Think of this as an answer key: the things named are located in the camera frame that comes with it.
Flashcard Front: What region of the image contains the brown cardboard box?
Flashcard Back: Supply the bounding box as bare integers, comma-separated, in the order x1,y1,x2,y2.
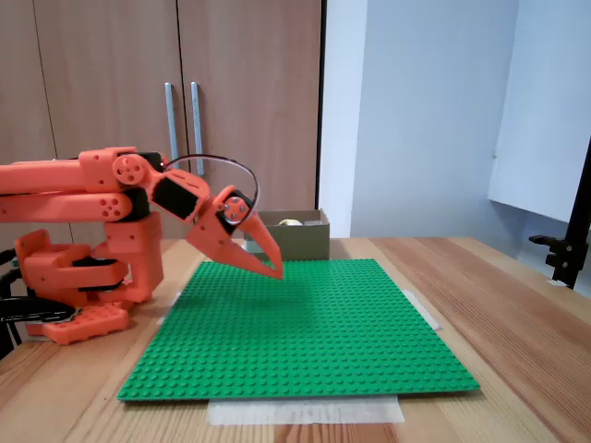
243,209,331,262

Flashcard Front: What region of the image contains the short masking tape strip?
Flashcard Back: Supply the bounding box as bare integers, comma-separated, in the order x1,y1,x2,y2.
156,290,184,327
400,289,443,331

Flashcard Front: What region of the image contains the green studded baseplate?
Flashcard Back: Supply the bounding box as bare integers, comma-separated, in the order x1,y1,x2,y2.
115,257,481,403

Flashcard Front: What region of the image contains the wide masking tape strip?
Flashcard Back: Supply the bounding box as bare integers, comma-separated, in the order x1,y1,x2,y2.
206,396,406,426

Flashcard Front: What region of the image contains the black table clamp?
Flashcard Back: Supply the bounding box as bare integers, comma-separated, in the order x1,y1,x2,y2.
0,297,83,324

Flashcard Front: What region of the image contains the brown wooden cabinet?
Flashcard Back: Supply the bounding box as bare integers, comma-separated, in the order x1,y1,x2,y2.
0,0,327,241

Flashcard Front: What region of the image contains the thin gripper servo cable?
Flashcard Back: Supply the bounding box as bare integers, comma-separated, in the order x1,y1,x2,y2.
162,153,261,214

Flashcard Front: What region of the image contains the silver cabinet door handle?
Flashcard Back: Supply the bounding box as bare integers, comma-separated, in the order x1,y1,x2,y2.
190,81,206,177
164,82,181,159

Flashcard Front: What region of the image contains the black cable bundle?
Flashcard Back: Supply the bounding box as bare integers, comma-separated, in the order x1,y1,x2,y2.
0,248,23,361

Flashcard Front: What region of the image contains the white wall board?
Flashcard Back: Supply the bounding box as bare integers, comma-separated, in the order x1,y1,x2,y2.
488,0,591,225

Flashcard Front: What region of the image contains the black camera stand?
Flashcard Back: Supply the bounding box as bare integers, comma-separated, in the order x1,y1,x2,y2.
528,136,591,291

